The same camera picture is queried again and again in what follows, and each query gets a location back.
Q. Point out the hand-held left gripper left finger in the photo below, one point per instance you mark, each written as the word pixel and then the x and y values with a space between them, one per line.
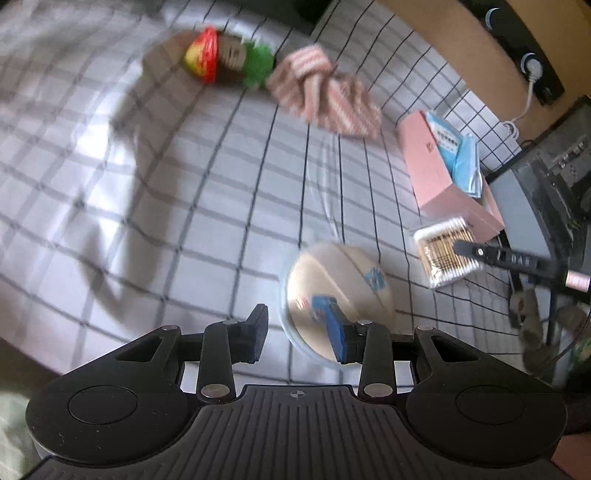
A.
pixel 256 337

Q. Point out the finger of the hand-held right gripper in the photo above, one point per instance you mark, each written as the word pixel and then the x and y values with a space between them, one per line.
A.
pixel 508 259

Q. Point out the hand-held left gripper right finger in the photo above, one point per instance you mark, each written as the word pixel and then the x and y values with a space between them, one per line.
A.
pixel 334 332

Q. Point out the round clear cotton pad container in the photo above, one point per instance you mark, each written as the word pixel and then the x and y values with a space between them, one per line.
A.
pixel 332 272

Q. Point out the clear cotton swab box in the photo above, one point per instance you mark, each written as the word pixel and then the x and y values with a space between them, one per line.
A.
pixel 438 258

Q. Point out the light blue packet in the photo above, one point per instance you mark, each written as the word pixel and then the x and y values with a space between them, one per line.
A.
pixel 466 168

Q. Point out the pink cardboard box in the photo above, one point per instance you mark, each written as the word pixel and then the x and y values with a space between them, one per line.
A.
pixel 427 170

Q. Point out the white blue tissue packet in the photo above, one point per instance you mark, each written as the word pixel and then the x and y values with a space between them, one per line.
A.
pixel 443 138

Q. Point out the glass panel computer case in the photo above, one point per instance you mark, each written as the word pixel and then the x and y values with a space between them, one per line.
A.
pixel 526 198

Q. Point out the white black checkered tablecloth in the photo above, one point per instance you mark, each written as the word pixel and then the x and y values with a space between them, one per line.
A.
pixel 161 207

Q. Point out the white plug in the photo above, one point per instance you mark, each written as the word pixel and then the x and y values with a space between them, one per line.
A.
pixel 533 68

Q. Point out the black power strip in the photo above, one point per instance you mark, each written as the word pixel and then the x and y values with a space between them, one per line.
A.
pixel 512 37

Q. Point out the pink striped towel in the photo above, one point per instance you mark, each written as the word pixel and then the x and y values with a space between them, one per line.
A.
pixel 332 101

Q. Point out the red yellow green toy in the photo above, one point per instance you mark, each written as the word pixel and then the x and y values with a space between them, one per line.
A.
pixel 231 60

